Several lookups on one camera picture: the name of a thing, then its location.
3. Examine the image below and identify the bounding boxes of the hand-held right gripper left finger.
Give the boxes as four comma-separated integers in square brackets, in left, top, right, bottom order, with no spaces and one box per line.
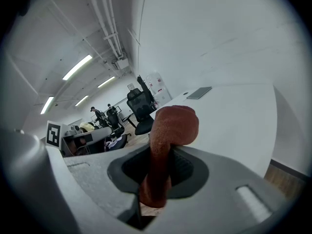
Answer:
[63,144,151,229]

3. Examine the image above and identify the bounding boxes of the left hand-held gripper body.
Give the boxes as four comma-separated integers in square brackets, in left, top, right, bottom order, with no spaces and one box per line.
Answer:
[45,120,113,157]

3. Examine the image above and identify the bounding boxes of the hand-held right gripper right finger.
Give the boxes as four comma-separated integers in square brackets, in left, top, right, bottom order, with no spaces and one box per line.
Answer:
[136,145,291,234]

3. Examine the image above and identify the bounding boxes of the brown cloth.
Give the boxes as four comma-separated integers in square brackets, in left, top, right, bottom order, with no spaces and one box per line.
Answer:
[138,105,200,208]

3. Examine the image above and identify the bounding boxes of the grey notebook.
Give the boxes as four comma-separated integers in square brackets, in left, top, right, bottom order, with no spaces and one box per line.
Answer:
[186,86,213,100]

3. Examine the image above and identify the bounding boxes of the yellow cap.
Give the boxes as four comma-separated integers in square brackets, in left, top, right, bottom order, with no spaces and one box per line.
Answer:
[79,121,96,132]

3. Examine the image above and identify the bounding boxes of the long ceiling light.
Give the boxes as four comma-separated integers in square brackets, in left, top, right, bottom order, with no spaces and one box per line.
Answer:
[62,54,94,81]
[75,95,89,107]
[97,76,116,88]
[40,96,55,115]

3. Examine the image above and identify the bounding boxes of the black mesh office chair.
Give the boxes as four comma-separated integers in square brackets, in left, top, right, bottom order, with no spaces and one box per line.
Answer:
[126,88,157,136]

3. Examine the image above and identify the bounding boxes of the black tall stand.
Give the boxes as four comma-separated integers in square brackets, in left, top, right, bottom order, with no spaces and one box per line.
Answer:
[136,75,156,105]

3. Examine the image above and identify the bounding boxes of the white ceiling junction box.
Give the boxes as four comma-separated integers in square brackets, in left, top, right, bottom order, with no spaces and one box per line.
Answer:
[114,58,130,71]

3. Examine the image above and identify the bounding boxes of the white ceiling pipes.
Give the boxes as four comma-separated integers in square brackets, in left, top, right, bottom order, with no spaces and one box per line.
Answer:
[82,0,124,59]

